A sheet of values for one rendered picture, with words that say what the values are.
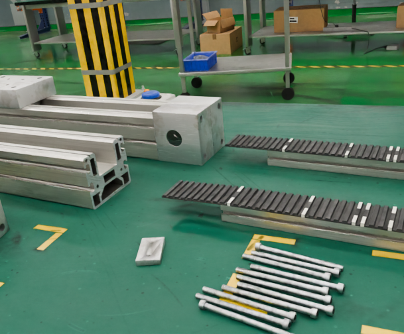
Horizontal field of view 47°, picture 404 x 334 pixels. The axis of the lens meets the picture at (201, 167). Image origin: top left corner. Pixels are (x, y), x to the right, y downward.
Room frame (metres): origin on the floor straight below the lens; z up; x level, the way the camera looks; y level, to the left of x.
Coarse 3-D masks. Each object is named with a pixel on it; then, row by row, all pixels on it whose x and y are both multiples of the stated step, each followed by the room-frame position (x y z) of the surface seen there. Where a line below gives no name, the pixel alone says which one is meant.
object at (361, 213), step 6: (360, 204) 0.51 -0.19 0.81; (354, 210) 0.50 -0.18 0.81; (360, 210) 0.49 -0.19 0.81; (366, 210) 0.49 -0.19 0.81; (354, 216) 0.48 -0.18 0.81; (360, 216) 0.48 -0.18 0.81; (366, 216) 0.48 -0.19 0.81; (354, 222) 0.47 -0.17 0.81; (360, 222) 0.47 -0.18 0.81; (366, 222) 0.47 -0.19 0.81
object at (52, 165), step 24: (0, 144) 0.74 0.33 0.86; (24, 144) 0.79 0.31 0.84; (48, 144) 0.76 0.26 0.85; (72, 144) 0.74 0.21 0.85; (96, 144) 0.71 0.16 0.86; (0, 168) 0.72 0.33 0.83; (24, 168) 0.69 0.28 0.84; (48, 168) 0.67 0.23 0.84; (72, 168) 0.66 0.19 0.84; (96, 168) 0.65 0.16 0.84; (120, 168) 0.70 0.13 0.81; (24, 192) 0.70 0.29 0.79; (48, 192) 0.67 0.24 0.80; (72, 192) 0.65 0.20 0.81; (96, 192) 0.64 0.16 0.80
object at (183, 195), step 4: (188, 184) 0.62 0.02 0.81; (192, 184) 0.62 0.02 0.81; (196, 184) 0.62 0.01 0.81; (200, 184) 0.62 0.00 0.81; (184, 188) 0.61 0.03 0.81; (188, 188) 0.61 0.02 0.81; (192, 188) 0.60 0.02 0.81; (196, 188) 0.61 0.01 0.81; (180, 192) 0.60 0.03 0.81; (184, 192) 0.60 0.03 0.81; (188, 192) 0.59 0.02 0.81; (192, 192) 0.60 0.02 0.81; (176, 196) 0.59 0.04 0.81; (180, 196) 0.59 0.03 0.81; (184, 196) 0.58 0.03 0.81; (188, 196) 0.59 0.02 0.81; (184, 200) 0.58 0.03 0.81
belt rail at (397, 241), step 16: (224, 208) 0.56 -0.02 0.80; (240, 208) 0.55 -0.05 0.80; (256, 224) 0.54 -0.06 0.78; (272, 224) 0.52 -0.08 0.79; (288, 224) 0.51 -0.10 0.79; (304, 224) 0.51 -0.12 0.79; (320, 224) 0.49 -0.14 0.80; (336, 224) 0.48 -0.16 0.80; (336, 240) 0.48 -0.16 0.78; (352, 240) 0.47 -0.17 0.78; (368, 240) 0.47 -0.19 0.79; (384, 240) 0.46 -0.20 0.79; (400, 240) 0.46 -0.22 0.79
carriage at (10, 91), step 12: (0, 84) 1.02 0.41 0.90; (12, 84) 1.00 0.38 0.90; (24, 84) 0.99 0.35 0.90; (36, 84) 1.00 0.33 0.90; (48, 84) 1.03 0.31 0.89; (0, 96) 0.97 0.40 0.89; (12, 96) 0.95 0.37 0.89; (24, 96) 0.96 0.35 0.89; (36, 96) 0.99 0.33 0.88; (48, 96) 1.02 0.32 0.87
